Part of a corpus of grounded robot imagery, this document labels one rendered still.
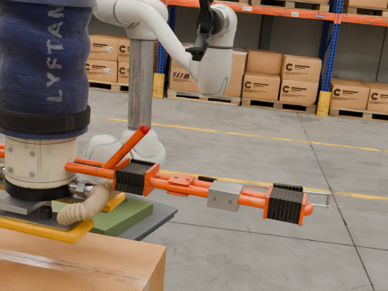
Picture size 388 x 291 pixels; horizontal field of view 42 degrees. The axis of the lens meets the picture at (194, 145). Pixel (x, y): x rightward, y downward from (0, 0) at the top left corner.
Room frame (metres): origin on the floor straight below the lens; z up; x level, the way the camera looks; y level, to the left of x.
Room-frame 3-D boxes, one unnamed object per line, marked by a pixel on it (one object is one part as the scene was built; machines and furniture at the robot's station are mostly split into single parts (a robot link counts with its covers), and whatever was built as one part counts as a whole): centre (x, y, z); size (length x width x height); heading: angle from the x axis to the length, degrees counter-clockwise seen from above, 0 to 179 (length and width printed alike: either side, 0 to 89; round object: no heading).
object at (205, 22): (1.48, 0.00, 1.58); 0.09 x 0.07 x 0.08; 167
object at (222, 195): (1.07, -0.08, 1.22); 0.07 x 0.07 x 0.04; 76
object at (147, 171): (1.12, 0.13, 1.23); 0.10 x 0.08 x 0.06; 166
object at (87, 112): (1.18, 0.37, 1.34); 0.23 x 0.23 x 0.04
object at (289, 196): (1.03, -0.21, 1.22); 0.08 x 0.07 x 0.05; 76
